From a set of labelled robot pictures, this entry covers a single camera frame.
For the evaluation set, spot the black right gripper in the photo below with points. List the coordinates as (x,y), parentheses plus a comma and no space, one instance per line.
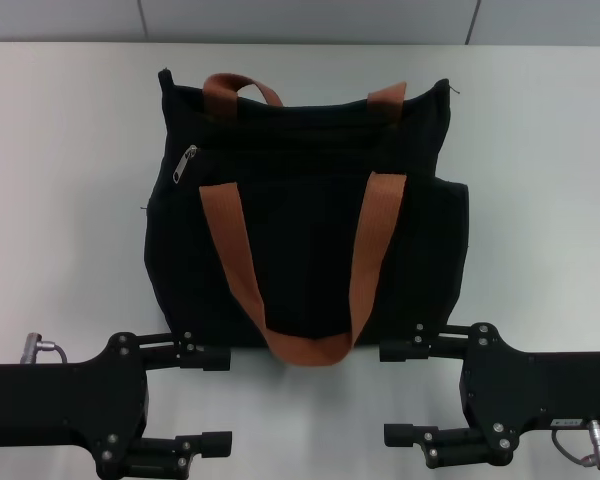
(540,390)

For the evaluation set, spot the silver zipper pull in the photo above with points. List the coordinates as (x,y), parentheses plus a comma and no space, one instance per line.
(184,167)

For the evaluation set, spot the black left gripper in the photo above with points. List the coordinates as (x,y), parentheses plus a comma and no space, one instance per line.
(60,405)

